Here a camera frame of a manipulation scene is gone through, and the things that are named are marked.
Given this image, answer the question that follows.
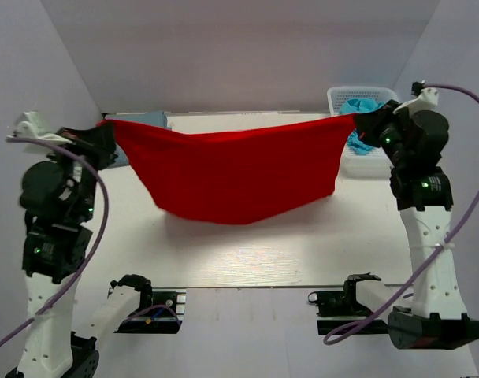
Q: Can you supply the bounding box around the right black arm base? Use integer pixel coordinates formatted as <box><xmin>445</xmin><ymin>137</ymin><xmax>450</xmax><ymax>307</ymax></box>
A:
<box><xmin>307</xmin><ymin>290</ymin><xmax>372</xmax><ymax>336</ymax></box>

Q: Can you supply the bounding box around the folded grey-blue t shirt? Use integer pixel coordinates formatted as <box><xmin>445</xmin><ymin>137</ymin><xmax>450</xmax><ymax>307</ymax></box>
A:
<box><xmin>104</xmin><ymin>111</ymin><xmax>172</xmax><ymax>168</ymax></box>

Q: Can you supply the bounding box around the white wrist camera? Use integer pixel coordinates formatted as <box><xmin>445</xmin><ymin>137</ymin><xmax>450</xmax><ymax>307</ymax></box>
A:
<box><xmin>393</xmin><ymin>80</ymin><xmax>440</xmax><ymax>117</ymax></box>
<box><xmin>6</xmin><ymin>111</ymin><xmax>72</xmax><ymax>155</ymax></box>

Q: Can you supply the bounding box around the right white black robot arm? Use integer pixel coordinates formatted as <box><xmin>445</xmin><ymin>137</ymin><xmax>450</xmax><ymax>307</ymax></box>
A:
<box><xmin>343</xmin><ymin>101</ymin><xmax>479</xmax><ymax>350</ymax></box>

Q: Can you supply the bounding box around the white plastic basket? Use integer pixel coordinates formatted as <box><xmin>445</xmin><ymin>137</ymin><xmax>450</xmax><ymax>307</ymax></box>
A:
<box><xmin>327</xmin><ymin>86</ymin><xmax>398</xmax><ymax>180</ymax></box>

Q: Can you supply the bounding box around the crumpled light blue t shirt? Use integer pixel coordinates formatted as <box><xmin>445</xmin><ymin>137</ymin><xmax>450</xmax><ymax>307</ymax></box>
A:
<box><xmin>339</xmin><ymin>98</ymin><xmax>384</xmax><ymax>156</ymax></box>

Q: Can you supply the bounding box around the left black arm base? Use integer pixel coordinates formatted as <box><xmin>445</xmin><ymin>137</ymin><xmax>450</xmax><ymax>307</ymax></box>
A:
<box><xmin>117</xmin><ymin>288</ymin><xmax>187</xmax><ymax>335</ymax></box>

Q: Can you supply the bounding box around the red t shirt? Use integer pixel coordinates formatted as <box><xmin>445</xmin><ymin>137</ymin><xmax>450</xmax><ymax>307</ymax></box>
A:
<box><xmin>98</xmin><ymin>115</ymin><xmax>355</xmax><ymax>225</ymax></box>

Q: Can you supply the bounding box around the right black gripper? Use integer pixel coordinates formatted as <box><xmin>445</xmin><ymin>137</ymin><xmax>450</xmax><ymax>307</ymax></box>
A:
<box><xmin>355</xmin><ymin>99</ymin><xmax>414</xmax><ymax>167</ymax></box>

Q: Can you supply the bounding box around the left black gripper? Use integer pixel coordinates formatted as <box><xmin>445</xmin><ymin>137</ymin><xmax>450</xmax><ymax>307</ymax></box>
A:
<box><xmin>45</xmin><ymin>120</ymin><xmax>118</xmax><ymax>220</ymax></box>

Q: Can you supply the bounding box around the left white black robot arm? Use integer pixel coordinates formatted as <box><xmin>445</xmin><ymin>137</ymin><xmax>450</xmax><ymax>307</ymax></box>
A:
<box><xmin>10</xmin><ymin>122</ymin><xmax>154</xmax><ymax>377</ymax></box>

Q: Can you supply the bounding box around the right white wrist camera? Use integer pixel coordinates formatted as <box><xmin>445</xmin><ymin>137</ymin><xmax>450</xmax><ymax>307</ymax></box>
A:
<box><xmin>393</xmin><ymin>80</ymin><xmax>440</xmax><ymax>117</ymax></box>

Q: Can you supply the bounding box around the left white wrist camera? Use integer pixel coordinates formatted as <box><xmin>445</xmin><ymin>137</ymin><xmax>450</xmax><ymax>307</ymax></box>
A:
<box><xmin>6</xmin><ymin>111</ymin><xmax>72</xmax><ymax>155</ymax></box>

